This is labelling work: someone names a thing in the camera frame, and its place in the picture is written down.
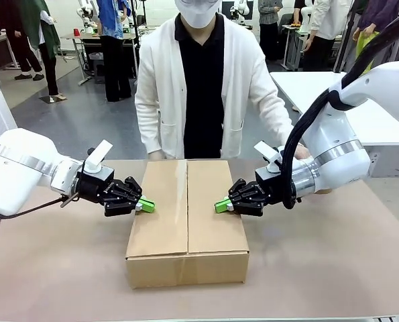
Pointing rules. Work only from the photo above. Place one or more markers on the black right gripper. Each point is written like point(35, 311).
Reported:
point(269, 188)

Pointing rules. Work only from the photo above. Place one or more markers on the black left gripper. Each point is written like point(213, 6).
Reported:
point(93, 184)

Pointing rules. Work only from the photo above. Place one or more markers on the brown cardboard box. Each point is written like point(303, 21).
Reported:
point(185, 218)

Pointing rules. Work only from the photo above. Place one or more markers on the person's right forearm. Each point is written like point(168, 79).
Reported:
point(149, 127)

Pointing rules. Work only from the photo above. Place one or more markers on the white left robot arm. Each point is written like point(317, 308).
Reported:
point(18, 167)

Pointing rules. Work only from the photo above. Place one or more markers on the person's left forearm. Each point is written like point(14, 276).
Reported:
point(273, 120)

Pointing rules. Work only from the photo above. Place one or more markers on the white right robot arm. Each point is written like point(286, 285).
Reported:
point(340, 154)

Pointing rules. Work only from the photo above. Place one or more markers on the person's right hand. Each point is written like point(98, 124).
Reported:
point(156, 155)

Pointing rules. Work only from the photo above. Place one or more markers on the person's left hand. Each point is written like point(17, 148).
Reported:
point(301, 152)

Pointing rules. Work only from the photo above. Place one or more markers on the person in white cardigan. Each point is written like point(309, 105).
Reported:
point(202, 94)

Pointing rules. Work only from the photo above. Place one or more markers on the white side table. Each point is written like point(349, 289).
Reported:
point(320, 90)

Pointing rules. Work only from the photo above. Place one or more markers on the bystander in blue shirt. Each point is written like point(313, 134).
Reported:
point(113, 50)

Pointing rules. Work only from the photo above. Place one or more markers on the grey background work table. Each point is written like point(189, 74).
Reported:
point(88, 42)

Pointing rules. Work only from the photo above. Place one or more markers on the red cup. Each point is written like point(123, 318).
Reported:
point(75, 32)

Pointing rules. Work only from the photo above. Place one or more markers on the bystander in green shawl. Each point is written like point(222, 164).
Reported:
point(43, 40)

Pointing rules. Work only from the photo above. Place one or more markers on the bystander in white jacket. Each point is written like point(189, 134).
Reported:
point(326, 30)

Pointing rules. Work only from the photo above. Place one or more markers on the yellow green bag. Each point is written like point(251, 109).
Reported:
point(365, 50)

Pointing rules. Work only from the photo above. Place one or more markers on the white face mask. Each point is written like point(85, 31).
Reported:
point(199, 15)

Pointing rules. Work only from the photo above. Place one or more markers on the bystander in black clothes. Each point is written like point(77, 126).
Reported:
point(14, 40)

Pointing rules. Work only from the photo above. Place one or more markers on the bystander in purple top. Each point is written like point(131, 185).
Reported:
point(380, 20)

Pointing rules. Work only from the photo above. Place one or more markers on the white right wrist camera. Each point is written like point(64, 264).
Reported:
point(269, 154)

